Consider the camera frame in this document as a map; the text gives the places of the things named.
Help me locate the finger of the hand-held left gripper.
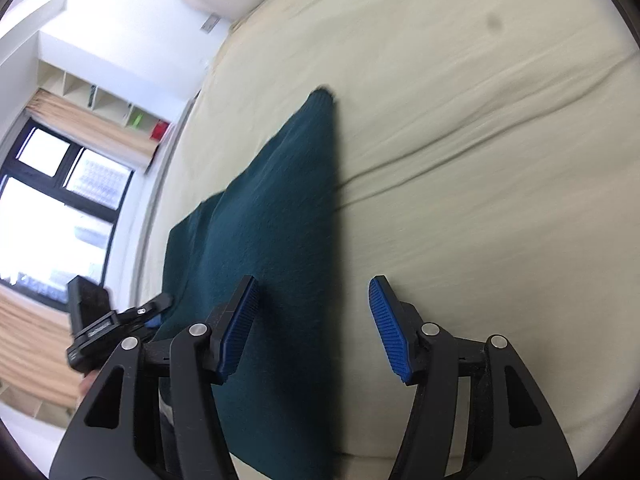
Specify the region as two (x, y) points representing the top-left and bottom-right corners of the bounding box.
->
(117, 294), (173, 326)

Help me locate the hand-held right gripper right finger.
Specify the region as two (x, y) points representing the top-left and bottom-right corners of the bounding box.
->
(368, 275), (578, 480)

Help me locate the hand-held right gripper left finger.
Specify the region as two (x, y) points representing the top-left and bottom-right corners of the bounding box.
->
(49, 275), (261, 480)

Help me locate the dark green sweater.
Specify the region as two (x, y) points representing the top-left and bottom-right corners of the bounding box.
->
(157, 87), (346, 480)

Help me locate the black framed window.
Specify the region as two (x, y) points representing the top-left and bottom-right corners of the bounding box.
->
(0, 115), (136, 311)

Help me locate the beige curtain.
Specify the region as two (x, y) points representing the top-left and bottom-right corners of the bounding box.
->
(25, 89), (161, 173)

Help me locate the bed with beige sheet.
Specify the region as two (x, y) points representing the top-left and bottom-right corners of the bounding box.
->
(132, 0), (636, 480)

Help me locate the white wall shelf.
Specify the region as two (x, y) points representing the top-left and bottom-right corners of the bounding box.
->
(37, 60), (173, 143)

